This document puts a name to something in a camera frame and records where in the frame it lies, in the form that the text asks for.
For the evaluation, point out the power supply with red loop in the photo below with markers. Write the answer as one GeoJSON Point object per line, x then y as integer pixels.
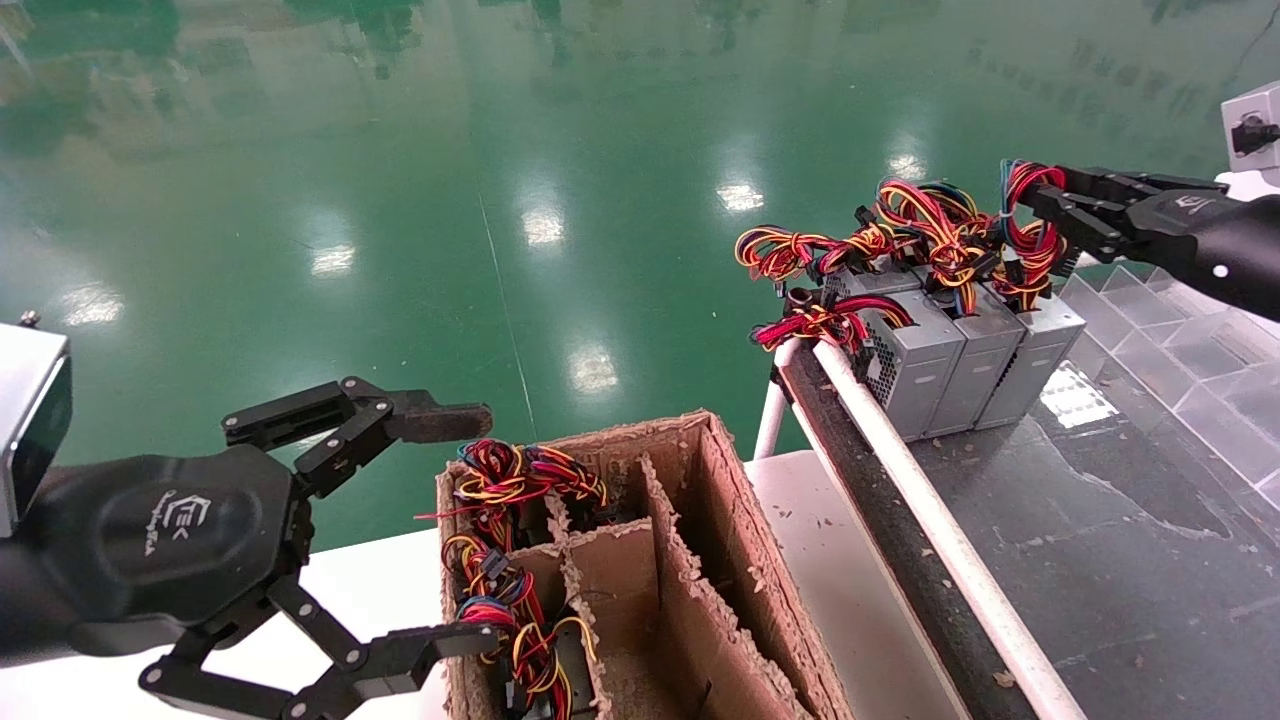
{"type": "Point", "coordinates": [1040, 350]}

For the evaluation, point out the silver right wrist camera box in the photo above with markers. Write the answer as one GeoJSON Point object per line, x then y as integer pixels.
{"type": "Point", "coordinates": [1255, 125]}

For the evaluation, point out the long white rail tube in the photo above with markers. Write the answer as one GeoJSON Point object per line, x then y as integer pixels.
{"type": "Point", "coordinates": [930, 520]}

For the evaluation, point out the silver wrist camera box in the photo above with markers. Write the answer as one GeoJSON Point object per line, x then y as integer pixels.
{"type": "Point", "coordinates": [1255, 125]}
{"type": "Point", "coordinates": [28, 420]}

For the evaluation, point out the grey power supply mesh side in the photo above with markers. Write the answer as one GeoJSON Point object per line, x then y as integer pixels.
{"type": "Point", "coordinates": [915, 370]}

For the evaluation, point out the power supply with black connectors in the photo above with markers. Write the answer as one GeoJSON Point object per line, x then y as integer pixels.
{"type": "Point", "coordinates": [500, 610]}

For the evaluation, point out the dark conveyor belt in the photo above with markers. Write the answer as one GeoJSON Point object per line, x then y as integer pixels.
{"type": "Point", "coordinates": [1150, 600]}

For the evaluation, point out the worn brown cardboard divider box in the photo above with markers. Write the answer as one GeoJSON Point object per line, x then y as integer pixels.
{"type": "Point", "coordinates": [730, 560]}

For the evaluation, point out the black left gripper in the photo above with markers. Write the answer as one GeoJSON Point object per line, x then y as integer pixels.
{"type": "Point", "coordinates": [160, 545]}

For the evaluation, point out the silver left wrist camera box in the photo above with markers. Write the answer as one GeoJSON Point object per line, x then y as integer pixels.
{"type": "Point", "coordinates": [28, 420]}

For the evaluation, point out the short white support tube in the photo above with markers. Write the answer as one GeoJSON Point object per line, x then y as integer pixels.
{"type": "Point", "coordinates": [770, 420]}

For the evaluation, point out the white panel corner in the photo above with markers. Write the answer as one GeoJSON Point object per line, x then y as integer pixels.
{"type": "Point", "coordinates": [1245, 183]}

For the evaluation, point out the clear acrylic divider rack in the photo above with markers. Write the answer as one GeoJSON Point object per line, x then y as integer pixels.
{"type": "Point", "coordinates": [1200, 370]}

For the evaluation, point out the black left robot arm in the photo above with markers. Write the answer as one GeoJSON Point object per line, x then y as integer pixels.
{"type": "Point", "coordinates": [20, 600]}

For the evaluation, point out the grey power supply plain side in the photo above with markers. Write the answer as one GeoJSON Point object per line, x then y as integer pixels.
{"type": "Point", "coordinates": [985, 355]}

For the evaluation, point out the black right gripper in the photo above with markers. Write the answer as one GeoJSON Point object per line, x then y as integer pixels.
{"type": "Point", "coordinates": [1220, 245]}

